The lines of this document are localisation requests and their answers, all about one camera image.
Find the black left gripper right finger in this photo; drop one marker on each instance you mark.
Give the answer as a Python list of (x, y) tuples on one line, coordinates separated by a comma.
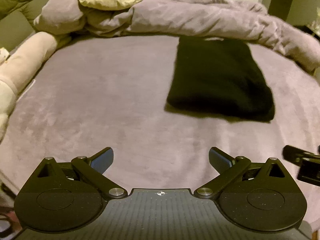
[(220, 160)]

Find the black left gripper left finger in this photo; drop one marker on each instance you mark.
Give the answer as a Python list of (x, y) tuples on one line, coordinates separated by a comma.
[(102, 160)]

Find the black knit sweater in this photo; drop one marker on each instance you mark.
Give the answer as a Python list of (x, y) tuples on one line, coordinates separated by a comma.
[(219, 77)]

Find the purple fleece bed sheet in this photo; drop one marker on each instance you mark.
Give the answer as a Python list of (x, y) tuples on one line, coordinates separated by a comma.
[(112, 92)]

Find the pink white plush toy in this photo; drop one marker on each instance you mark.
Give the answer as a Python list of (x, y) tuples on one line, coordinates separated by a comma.
[(21, 67)]

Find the purple crumpled duvet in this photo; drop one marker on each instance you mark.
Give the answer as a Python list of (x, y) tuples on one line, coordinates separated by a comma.
[(242, 20)]

